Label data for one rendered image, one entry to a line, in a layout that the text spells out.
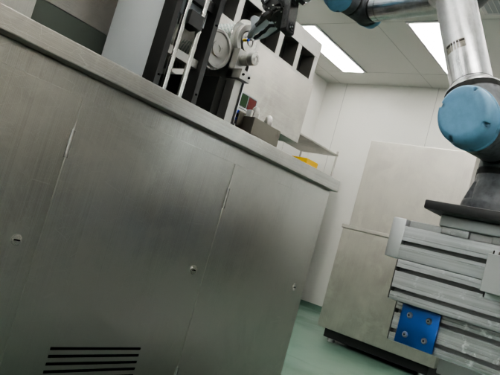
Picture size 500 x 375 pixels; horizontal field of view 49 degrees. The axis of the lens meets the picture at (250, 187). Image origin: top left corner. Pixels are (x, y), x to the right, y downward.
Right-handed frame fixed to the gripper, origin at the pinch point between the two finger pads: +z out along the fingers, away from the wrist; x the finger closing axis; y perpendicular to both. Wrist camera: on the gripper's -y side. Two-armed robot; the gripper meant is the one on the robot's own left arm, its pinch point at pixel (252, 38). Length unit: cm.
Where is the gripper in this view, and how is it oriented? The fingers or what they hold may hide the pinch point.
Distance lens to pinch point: 183.3
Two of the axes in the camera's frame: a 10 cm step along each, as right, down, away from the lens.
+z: -7.6, 5.0, 4.1
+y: -2.9, -8.3, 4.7
